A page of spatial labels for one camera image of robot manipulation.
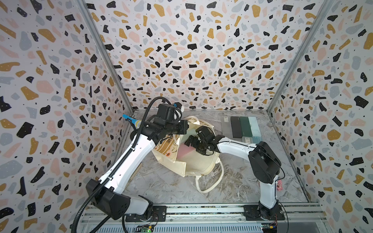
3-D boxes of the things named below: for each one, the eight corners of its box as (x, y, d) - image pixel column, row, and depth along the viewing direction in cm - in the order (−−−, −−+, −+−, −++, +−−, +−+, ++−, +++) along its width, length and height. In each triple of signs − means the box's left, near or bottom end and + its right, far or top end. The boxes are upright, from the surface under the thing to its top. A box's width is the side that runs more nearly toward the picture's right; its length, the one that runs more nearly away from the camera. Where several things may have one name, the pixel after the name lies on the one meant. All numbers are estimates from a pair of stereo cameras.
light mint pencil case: (252, 136, 109) (254, 134, 107) (247, 118, 120) (248, 116, 118) (261, 136, 109) (262, 134, 107) (254, 118, 120) (255, 116, 118)
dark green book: (241, 136, 108) (243, 133, 106) (239, 119, 120) (240, 116, 117) (250, 137, 108) (252, 134, 106) (247, 119, 119) (248, 116, 117)
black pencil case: (232, 137, 108) (233, 135, 106) (230, 118, 120) (231, 115, 118) (241, 138, 108) (243, 135, 105) (238, 118, 120) (239, 116, 118)
